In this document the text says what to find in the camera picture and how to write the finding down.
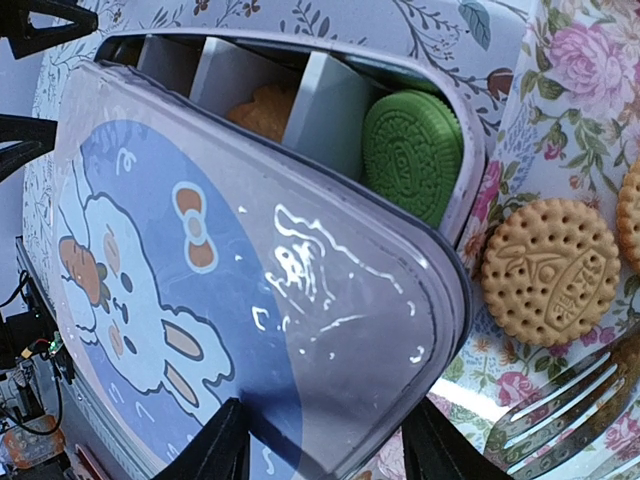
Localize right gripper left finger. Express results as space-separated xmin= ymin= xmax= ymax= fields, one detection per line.
xmin=159 ymin=398 xmax=250 ymax=480

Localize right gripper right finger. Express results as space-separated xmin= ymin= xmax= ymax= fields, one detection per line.
xmin=402 ymin=399 xmax=512 ymax=480

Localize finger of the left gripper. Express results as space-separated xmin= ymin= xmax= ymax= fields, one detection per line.
xmin=1 ymin=0 xmax=98 ymax=59
xmin=0 ymin=114 xmax=58 ymax=181

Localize metal serving tongs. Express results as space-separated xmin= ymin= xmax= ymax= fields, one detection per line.
xmin=483 ymin=332 xmax=639 ymax=479

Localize silver tin lid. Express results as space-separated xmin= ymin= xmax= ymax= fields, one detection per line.
xmin=49 ymin=61 xmax=471 ymax=479

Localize brown flower cookie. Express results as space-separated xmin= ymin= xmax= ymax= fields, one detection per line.
xmin=226 ymin=84 xmax=297 ymax=143

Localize green round cookie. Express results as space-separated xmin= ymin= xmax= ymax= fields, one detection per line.
xmin=361 ymin=90 xmax=464 ymax=228

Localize metal tin with white dividers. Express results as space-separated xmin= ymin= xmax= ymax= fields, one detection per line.
xmin=95 ymin=29 xmax=486 ymax=243

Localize round waffle cookie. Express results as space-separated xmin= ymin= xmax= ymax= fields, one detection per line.
xmin=481 ymin=198 xmax=621 ymax=347

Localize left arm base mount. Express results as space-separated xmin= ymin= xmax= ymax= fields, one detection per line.
xmin=0 ymin=239 xmax=76 ymax=471

